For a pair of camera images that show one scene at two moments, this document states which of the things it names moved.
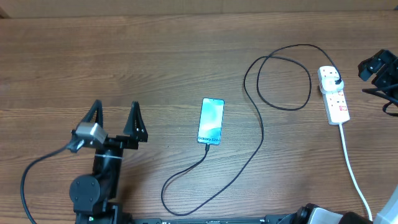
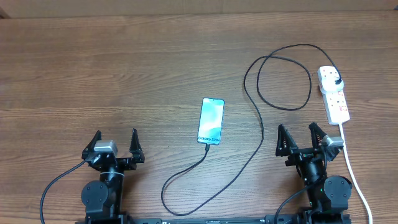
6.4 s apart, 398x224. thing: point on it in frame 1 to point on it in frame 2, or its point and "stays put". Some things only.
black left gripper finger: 97,107 to 89,149
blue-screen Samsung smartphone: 211,121 stays put
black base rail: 271,219 stays put
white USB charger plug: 328,84 stays put
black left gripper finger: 135,125 to 138,155
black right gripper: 389,71 to 298,155
